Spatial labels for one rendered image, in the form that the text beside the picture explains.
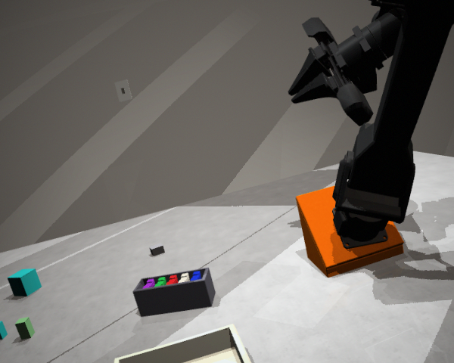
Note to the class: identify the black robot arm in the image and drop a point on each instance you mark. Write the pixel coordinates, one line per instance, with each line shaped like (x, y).
(380, 168)

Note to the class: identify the green fuse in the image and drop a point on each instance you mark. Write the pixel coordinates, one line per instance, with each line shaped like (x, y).
(161, 281)

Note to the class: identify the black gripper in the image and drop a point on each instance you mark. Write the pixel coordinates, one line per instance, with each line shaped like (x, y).
(348, 60)

